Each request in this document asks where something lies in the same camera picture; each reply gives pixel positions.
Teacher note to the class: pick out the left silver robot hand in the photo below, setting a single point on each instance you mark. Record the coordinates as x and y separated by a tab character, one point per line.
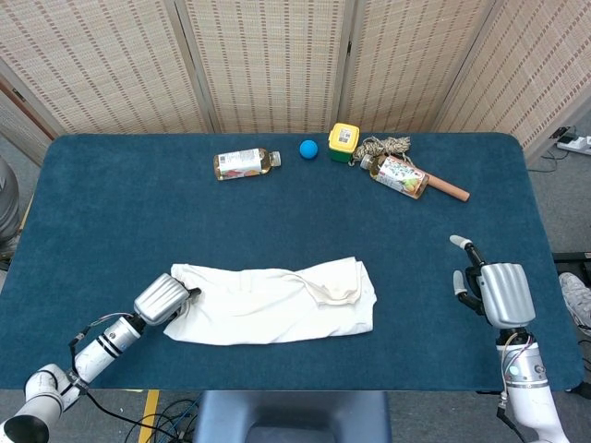
159	300

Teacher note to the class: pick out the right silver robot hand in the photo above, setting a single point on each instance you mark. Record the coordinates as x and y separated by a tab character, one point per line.
505	295

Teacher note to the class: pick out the white T-shirt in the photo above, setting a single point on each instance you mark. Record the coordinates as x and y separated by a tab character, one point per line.
277	314

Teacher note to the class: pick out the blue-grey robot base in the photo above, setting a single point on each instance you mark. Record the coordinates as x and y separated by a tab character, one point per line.
291	415

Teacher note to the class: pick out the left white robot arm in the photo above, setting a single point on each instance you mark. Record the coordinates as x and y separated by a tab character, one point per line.
92	355

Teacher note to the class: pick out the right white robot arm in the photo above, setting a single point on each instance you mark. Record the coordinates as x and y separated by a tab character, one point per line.
526	383

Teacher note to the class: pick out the white sneaker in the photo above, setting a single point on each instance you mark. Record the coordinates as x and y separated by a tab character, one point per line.
575	295

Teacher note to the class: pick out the black metal bar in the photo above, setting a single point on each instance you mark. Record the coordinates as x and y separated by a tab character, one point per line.
572	257

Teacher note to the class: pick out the dark blue tablecloth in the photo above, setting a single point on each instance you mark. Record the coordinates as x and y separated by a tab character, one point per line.
138	207

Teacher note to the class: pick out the wooden rolling pin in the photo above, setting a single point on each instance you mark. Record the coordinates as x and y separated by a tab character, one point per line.
450	188

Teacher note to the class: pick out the tea bottle with orange label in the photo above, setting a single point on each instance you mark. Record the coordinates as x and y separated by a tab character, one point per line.
242	165

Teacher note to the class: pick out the tea bottle with green label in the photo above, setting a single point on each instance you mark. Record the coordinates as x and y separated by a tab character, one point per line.
399	177

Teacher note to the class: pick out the white power strip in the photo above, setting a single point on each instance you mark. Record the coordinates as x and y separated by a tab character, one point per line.
577	144

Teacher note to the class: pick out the blue ball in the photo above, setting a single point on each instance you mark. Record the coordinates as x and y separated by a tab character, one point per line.
309	150

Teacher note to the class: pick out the woven folding screen panel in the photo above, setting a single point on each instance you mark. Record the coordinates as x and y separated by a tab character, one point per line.
18	129
411	60
531	78
272	60
101	60

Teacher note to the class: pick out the green container with yellow lid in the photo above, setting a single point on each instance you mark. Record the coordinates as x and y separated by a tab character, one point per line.
344	136

